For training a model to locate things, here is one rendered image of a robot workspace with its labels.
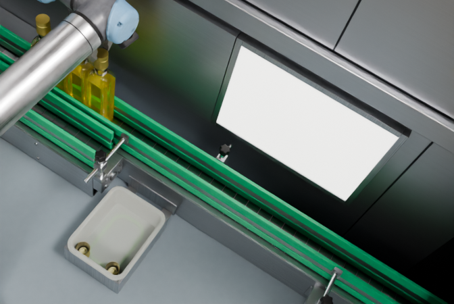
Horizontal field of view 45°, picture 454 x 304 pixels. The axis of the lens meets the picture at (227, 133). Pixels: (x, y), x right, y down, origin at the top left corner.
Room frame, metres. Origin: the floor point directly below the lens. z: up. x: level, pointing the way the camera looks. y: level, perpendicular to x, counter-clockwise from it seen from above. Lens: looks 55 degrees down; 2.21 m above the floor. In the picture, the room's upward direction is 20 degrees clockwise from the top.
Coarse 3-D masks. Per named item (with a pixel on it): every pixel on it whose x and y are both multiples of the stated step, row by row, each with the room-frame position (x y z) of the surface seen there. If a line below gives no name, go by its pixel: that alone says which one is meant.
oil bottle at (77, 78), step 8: (88, 64) 0.84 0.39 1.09; (72, 72) 0.81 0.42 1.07; (80, 72) 0.81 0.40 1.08; (88, 72) 0.83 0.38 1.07; (72, 80) 0.81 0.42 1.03; (80, 80) 0.81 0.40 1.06; (72, 88) 0.81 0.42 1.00; (80, 88) 0.81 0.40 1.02; (72, 96) 0.81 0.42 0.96; (80, 96) 0.81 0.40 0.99
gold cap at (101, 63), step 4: (100, 48) 0.84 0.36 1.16; (100, 52) 0.83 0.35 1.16; (104, 52) 0.83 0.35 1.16; (100, 56) 0.82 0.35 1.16; (104, 56) 0.82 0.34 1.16; (108, 56) 0.83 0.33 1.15; (96, 60) 0.81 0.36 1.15; (100, 60) 0.81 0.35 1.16; (104, 60) 0.82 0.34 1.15; (96, 64) 0.81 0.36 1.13; (100, 64) 0.81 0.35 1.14; (104, 64) 0.82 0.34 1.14; (108, 64) 0.83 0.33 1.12; (96, 68) 0.81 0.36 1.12; (100, 68) 0.81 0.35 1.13; (104, 68) 0.82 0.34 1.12
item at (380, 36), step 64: (0, 0) 1.09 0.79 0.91; (192, 0) 0.92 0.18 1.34; (256, 0) 0.90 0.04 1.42; (320, 0) 0.88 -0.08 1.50; (384, 0) 0.85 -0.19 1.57; (448, 0) 0.83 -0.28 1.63; (320, 64) 0.84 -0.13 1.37; (384, 64) 0.83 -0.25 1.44; (448, 64) 0.81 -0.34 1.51; (192, 128) 0.92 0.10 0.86; (448, 128) 0.77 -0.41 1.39; (320, 192) 0.82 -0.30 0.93; (384, 192) 0.80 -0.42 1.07; (448, 192) 0.77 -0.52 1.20; (384, 256) 0.76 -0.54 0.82; (448, 256) 0.74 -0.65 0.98
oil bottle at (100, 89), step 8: (112, 72) 0.85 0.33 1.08; (88, 80) 0.81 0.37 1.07; (96, 80) 0.80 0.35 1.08; (104, 80) 0.81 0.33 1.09; (112, 80) 0.83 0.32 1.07; (88, 88) 0.81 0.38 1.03; (96, 88) 0.80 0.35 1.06; (104, 88) 0.80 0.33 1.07; (112, 88) 0.83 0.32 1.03; (88, 96) 0.81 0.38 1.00; (96, 96) 0.80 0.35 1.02; (104, 96) 0.80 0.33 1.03; (112, 96) 0.84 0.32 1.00; (88, 104) 0.81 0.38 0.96; (96, 104) 0.80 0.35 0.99; (104, 104) 0.80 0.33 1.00; (112, 104) 0.84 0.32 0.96; (104, 112) 0.80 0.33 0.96; (112, 112) 0.84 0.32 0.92
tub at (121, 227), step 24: (120, 192) 0.66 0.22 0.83; (96, 216) 0.58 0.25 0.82; (120, 216) 0.62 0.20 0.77; (144, 216) 0.64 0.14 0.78; (72, 240) 0.49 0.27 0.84; (96, 240) 0.53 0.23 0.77; (120, 240) 0.56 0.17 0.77; (144, 240) 0.58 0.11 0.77; (96, 264) 0.45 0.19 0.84; (120, 264) 0.50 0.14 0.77
